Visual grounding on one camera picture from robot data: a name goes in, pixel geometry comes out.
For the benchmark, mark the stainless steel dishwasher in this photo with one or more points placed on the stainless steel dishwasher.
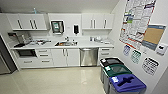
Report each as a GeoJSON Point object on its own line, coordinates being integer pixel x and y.
{"type": "Point", "coordinates": [89, 57]}

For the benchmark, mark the dish soap bottle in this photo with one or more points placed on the dish soap bottle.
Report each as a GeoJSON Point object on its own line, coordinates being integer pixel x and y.
{"type": "Point", "coordinates": [91, 39]}

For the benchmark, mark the stack of white plates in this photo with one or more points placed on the stack of white plates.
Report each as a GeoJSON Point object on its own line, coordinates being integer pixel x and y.
{"type": "Point", "coordinates": [99, 40]}

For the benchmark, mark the steel sink basin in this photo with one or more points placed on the steel sink basin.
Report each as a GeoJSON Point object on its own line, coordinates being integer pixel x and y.
{"type": "Point", "coordinates": [66, 43]}

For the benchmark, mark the chrome faucet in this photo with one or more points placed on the chrome faucet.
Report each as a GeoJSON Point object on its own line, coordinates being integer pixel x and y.
{"type": "Point", "coordinates": [67, 39]}

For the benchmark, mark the white two-door base cabinet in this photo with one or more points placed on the white two-door base cabinet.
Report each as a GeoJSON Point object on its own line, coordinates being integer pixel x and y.
{"type": "Point", "coordinates": [65, 57]}

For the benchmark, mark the white drawer stack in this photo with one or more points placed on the white drawer stack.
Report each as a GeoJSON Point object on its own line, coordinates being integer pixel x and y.
{"type": "Point", "coordinates": [44, 57]}
{"type": "Point", "coordinates": [106, 55]}

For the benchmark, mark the white folded cloth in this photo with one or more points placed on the white folded cloth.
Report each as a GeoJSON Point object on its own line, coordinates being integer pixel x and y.
{"type": "Point", "coordinates": [107, 42]}

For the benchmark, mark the steel paper towel dispenser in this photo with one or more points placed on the steel paper towel dispenser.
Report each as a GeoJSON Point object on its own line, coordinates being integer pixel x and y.
{"type": "Point", "coordinates": [56, 26]}

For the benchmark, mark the blue recycling bin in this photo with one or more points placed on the blue recycling bin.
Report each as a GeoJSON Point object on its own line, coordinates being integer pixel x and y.
{"type": "Point", "coordinates": [116, 69]}

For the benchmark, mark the dish rack with items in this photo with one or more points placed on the dish rack with items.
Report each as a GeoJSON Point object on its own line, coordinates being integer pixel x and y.
{"type": "Point", "coordinates": [40, 42]}

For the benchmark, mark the blue lid waste bin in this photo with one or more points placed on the blue lid waste bin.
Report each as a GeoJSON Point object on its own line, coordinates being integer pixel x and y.
{"type": "Point", "coordinates": [128, 83]}

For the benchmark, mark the black built-in microwave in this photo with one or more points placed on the black built-in microwave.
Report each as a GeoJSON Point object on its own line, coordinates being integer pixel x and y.
{"type": "Point", "coordinates": [26, 53]}

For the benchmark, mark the wide white low drawer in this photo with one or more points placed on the wide white low drawer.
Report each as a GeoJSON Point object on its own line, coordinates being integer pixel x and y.
{"type": "Point", "coordinates": [27, 63]}

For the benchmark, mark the dark coffee machine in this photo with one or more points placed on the dark coffee machine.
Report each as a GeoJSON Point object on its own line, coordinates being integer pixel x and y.
{"type": "Point", "coordinates": [24, 39]}

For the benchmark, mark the blue bottle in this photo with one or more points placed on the blue bottle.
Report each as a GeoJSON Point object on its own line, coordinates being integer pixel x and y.
{"type": "Point", "coordinates": [34, 10]}

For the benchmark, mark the cork notice board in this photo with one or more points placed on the cork notice board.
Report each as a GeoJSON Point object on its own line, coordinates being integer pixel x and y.
{"type": "Point", "coordinates": [154, 36]}

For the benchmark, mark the steel refrigerator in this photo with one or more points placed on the steel refrigerator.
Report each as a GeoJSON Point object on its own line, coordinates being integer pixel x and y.
{"type": "Point", "coordinates": [5, 60]}

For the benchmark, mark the small blue wall sign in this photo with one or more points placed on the small blue wall sign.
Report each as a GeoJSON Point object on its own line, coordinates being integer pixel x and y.
{"type": "Point", "coordinates": [126, 50]}

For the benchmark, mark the small green wall sign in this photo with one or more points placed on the small green wall sign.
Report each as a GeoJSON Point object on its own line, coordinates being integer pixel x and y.
{"type": "Point", "coordinates": [136, 56]}

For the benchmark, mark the large printed wall poster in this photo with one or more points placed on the large printed wall poster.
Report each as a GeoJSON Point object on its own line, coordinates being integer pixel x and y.
{"type": "Point", "coordinates": [136, 20]}

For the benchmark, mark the wide white wall cabinet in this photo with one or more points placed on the wide white wall cabinet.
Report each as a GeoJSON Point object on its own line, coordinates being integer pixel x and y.
{"type": "Point", "coordinates": [25, 20]}

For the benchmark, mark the white wall thermostat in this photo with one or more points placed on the white wall thermostat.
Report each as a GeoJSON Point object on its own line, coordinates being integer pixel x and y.
{"type": "Point", "coordinates": [161, 49]}

